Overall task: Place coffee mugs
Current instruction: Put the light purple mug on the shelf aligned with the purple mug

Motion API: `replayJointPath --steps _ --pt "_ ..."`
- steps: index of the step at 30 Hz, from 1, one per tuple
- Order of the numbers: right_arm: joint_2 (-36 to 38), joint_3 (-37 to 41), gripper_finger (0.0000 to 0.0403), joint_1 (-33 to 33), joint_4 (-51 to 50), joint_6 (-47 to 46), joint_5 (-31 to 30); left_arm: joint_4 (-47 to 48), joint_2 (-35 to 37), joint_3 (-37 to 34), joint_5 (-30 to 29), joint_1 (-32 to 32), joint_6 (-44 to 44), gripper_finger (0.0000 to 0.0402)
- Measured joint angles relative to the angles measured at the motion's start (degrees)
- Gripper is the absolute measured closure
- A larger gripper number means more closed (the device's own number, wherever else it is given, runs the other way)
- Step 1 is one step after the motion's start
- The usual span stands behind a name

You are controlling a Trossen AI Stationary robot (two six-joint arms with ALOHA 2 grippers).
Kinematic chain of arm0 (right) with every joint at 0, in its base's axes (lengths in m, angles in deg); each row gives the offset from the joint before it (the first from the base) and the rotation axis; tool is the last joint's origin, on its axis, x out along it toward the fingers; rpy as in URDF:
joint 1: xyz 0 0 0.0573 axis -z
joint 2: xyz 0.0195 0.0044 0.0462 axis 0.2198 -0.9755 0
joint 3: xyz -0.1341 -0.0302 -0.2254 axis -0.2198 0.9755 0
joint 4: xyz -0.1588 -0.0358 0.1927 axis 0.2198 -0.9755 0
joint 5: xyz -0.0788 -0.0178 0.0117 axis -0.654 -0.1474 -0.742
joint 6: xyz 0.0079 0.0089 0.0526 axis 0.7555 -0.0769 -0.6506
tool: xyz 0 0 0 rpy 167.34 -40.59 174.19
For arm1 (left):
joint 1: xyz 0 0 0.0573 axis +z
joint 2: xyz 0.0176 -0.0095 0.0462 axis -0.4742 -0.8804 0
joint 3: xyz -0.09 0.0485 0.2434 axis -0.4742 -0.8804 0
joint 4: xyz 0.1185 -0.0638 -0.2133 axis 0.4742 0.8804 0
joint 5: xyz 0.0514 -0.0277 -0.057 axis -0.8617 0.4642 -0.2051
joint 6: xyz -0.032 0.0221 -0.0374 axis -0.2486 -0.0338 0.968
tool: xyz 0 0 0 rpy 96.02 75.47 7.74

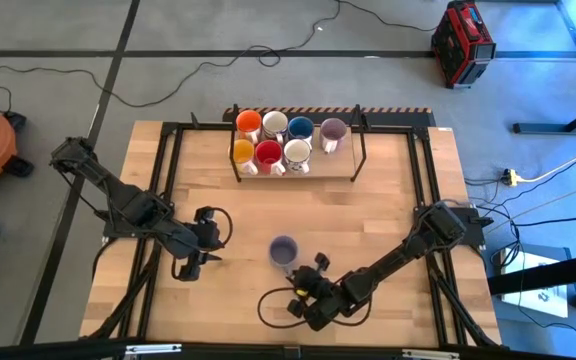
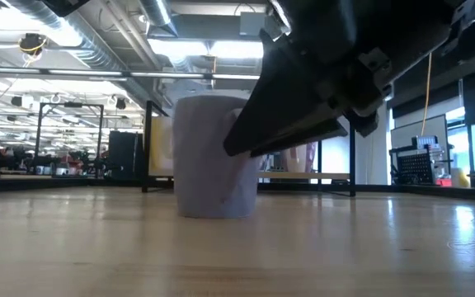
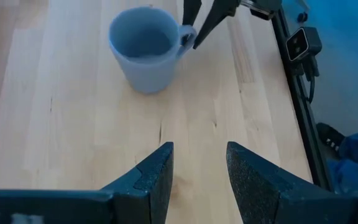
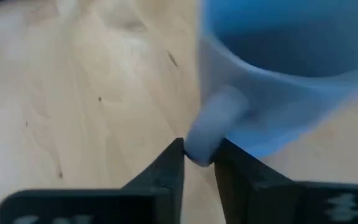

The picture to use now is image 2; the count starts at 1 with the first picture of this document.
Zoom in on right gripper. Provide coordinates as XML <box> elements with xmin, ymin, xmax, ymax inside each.
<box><xmin>223</xmin><ymin>0</ymin><xmax>465</xmax><ymax>158</ymax></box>

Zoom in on black aluminium rig frame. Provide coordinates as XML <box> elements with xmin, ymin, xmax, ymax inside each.
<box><xmin>0</xmin><ymin>176</ymin><xmax>475</xmax><ymax>204</ymax></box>

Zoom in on silver ventilation duct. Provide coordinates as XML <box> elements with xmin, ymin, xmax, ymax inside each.
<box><xmin>138</xmin><ymin>0</ymin><xmax>180</xmax><ymax>37</ymax></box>

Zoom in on black yellow cable reel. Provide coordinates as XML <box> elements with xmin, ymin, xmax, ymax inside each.
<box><xmin>17</xmin><ymin>32</ymin><xmax>48</xmax><ymax>57</ymax></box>

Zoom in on yellow hanging cable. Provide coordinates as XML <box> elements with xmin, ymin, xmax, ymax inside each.
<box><xmin>421</xmin><ymin>52</ymin><xmax>433</xmax><ymax>137</ymax></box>

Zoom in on black cabinet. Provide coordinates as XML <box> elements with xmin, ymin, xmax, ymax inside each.
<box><xmin>108</xmin><ymin>130</ymin><xmax>143</xmax><ymax>182</ymax></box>

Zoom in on plain lavender mug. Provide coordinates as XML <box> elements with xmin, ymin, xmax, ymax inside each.
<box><xmin>172</xmin><ymin>95</ymin><xmax>262</xmax><ymax>219</ymax></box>

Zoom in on pale yellow bottle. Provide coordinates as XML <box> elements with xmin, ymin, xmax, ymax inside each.
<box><xmin>451</xmin><ymin>167</ymin><xmax>472</xmax><ymax>189</ymax></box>

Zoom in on wooden shelf riser black frame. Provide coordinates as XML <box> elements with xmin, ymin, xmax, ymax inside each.
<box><xmin>141</xmin><ymin>100</ymin><xmax>357</xmax><ymax>198</ymax></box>

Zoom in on yellow and white mug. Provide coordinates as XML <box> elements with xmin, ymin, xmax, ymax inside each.
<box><xmin>149</xmin><ymin>115</ymin><xmax>176</xmax><ymax>177</ymax></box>

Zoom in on black wire rack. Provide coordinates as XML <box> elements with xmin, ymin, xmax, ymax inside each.
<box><xmin>388</xmin><ymin>135</ymin><xmax>455</xmax><ymax>186</ymax></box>

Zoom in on white partition panel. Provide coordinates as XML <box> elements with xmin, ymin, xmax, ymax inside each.
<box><xmin>390</xmin><ymin>114</ymin><xmax>449</xmax><ymax>150</ymax></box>

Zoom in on long LED light bar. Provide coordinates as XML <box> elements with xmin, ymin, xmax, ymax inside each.
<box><xmin>0</xmin><ymin>65</ymin><xmax>262</xmax><ymax>83</ymax></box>

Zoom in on black background rig frame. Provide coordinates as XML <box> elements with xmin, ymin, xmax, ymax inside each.
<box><xmin>34</xmin><ymin>101</ymin><xmax>106</xmax><ymax>178</ymax></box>

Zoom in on grey ceiling box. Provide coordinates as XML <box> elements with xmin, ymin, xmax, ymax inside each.
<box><xmin>239</xmin><ymin>11</ymin><xmax>270</xmax><ymax>37</ymax></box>

